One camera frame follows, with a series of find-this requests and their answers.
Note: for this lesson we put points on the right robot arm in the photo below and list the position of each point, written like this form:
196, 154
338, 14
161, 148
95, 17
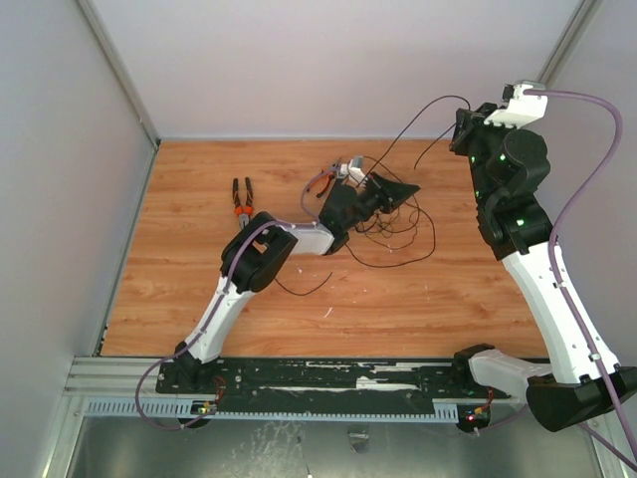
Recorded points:
582, 378

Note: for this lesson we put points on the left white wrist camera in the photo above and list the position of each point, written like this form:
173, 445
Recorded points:
352, 170

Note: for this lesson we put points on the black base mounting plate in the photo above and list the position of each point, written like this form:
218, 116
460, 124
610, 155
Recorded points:
349, 402

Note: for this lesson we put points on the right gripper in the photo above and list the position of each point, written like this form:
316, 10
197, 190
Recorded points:
463, 131

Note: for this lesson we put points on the right aluminium frame post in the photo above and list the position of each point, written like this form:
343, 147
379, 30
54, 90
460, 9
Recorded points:
581, 18

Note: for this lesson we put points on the orange needle nose pliers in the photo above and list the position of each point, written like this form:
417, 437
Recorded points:
321, 184

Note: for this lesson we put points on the left aluminium frame post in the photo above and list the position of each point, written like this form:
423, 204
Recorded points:
120, 72

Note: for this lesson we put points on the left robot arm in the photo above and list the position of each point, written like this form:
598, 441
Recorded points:
252, 260

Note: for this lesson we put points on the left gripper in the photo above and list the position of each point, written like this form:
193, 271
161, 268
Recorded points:
391, 194

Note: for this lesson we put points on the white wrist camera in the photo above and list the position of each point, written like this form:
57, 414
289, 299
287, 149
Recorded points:
352, 170
525, 102

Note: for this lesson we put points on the aluminium frame post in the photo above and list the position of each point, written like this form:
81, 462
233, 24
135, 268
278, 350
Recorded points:
120, 72
581, 18

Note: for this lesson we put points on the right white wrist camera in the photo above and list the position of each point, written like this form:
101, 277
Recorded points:
525, 102

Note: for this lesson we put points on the aluminium front rail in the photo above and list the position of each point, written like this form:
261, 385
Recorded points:
99, 376

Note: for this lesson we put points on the orange black combination pliers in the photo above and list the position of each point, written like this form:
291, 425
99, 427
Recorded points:
243, 209

